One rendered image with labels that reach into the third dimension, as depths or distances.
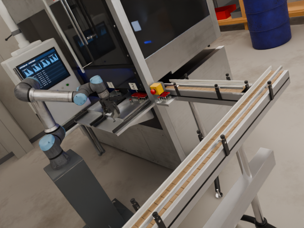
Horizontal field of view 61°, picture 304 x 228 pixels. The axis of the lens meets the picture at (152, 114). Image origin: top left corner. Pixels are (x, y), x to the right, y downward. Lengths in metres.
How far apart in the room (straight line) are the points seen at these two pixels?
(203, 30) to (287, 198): 1.49
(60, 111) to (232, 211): 1.85
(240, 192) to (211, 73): 1.26
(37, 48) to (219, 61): 1.68
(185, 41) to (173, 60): 0.21
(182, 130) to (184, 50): 0.66
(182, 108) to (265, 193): 0.92
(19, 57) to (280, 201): 2.40
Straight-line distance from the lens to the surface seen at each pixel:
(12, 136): 4.76
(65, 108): 2.70
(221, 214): 1.48
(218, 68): 2.56
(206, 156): 1.17
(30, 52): 2.59
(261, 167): 1.65
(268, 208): 2.16
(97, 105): 2.45
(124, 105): 2.18
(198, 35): 2.34
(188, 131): 2.30
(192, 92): 1.80
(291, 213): 2.13
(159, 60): 1.99
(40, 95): 1.79
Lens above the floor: 1.70
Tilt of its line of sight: 27 degrees down
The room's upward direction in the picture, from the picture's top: 24 degrees counter-clockwise
